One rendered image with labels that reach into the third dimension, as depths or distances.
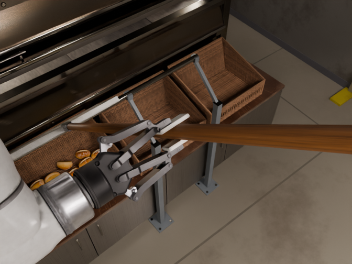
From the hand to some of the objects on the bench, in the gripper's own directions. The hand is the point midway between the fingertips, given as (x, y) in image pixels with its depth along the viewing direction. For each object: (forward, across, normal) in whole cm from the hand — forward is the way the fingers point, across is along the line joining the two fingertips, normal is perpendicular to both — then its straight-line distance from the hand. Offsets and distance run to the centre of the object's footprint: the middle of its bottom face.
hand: (176, 131), depth 67 cm
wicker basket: (+2, +40, -164) cm, 169 cm away
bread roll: (-10, +34, -169) cm, 173 cm away
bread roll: (+2, +30, -174) cm, 176 cm away
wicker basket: (+62, +40, -163) cm, 179 cm away
